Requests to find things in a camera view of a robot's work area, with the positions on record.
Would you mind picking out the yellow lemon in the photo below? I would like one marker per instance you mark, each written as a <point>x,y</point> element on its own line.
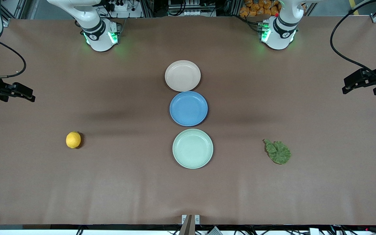
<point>73,139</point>

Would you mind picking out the green lettuce leaf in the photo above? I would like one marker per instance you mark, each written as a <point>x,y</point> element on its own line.
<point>278,152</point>

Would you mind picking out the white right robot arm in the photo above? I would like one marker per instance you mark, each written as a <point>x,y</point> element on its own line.
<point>98,32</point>

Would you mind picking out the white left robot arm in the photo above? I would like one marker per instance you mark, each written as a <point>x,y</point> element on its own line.
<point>277,34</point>

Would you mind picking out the pile of orange snack bags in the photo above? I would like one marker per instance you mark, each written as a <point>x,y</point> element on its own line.
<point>259,7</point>

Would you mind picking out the white power strip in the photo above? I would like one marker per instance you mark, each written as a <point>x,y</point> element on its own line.
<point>118,6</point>

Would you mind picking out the pale pink plate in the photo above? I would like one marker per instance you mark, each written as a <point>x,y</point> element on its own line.
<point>182,75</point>

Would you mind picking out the blue plate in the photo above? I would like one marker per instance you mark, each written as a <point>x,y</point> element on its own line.
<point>188,108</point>

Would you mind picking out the pale green plate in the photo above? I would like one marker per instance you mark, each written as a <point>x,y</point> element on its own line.
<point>192,148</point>

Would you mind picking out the metal table edge bracket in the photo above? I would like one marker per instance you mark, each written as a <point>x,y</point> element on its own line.
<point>197,219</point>

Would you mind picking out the grey camera mount pole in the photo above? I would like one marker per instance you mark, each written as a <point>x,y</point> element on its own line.
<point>186,227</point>

